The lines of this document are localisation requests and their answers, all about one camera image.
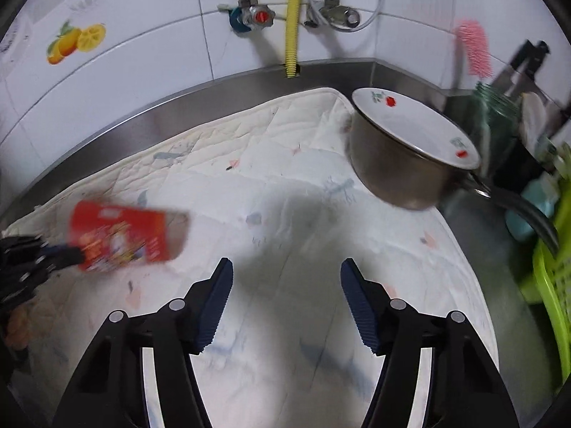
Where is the cream quilted mat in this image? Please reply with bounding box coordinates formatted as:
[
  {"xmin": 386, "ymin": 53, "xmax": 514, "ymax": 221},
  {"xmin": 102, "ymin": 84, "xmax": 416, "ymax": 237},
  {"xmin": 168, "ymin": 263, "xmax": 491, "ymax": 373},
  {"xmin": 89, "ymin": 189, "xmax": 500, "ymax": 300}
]
[{"xmin": 8, "ymin": 89, "xmax": 497, "ymax": 427}]

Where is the teal cup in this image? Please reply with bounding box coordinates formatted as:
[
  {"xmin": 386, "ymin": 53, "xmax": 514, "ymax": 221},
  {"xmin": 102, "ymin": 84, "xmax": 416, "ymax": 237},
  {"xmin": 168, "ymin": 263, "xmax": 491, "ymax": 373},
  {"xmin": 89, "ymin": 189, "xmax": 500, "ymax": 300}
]
[{"xmin": 504, "ymin": 178, "xmax": 561, "ymax": 242}]

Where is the yellow gas hose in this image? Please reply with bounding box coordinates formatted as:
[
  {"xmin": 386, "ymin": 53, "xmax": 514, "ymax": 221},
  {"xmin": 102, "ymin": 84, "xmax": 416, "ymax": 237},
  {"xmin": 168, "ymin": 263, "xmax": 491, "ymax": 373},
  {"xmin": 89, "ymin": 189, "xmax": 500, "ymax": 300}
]
[{"xmin": 283, "ymin": 0, "xmax": 304, "ymax": 80}]

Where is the chrome water valve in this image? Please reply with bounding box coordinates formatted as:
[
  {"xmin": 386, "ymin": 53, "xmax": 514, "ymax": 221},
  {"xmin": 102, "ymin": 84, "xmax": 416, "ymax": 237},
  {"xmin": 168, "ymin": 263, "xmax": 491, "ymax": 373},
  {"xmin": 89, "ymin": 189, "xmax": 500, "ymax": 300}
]
[{"xmin": 304, "ymin": 0, "xmax": 361, "ymax": 32}]

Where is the red plastic cup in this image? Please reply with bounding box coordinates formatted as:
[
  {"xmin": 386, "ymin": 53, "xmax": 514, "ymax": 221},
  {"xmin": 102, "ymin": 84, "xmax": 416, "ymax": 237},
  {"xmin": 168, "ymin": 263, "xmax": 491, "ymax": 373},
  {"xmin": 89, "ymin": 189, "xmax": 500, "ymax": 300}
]
[{"xmin": 68, "ymin": 200, "xmax": 190, "ymax": 271}]

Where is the lime green dish rack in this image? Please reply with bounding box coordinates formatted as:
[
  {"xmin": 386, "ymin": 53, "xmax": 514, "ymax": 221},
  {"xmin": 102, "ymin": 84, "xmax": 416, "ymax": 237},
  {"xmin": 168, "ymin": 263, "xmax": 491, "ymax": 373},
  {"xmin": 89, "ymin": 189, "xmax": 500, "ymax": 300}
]
[{"xmin": 520, "ymin": 143, "xmax": 570, "ymax": 382}]

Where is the red handle water valve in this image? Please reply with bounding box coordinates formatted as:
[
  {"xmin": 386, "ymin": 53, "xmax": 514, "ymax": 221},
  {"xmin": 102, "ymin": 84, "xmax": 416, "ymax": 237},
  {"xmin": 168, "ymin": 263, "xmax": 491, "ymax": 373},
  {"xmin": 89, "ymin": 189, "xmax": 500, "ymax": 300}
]
[{"xmin": 217, "ymin": 0, "xmax": 276, "ymax": 35}]

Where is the steel pot with lid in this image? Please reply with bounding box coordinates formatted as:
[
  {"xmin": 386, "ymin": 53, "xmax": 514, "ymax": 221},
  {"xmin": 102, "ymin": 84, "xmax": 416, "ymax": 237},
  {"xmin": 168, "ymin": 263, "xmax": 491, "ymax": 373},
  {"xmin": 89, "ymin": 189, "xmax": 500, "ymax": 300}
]
[{"xmin": 348, "ymin": 87, "xmax": 559, "ymax": 254}]

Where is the orange fruit wall sticker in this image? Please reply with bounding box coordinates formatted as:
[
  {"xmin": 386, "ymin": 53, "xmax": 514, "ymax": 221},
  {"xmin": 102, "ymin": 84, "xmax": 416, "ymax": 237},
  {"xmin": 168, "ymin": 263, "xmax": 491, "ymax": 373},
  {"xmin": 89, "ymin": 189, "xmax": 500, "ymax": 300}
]
[{"xmin": 46, "ymin": 20, "xmax": 106, "ymax": 65}]

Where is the pink bottle brush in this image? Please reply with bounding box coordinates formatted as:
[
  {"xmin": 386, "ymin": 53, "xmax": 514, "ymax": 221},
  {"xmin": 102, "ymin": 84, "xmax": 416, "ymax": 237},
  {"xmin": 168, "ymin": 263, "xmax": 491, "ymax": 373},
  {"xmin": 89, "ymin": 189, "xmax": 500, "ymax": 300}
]
[{"xmin": 456, "ymin": 19, "xmax": 492, "ymax": 79}]

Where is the green glass jar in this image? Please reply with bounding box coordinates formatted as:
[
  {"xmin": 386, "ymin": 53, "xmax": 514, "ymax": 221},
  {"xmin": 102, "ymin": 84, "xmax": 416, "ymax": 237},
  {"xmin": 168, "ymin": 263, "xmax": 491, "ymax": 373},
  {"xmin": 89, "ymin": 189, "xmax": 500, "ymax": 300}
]
[{"xmin": 468, "ymin": 82, "xmax": 521, "ymax": 178}]

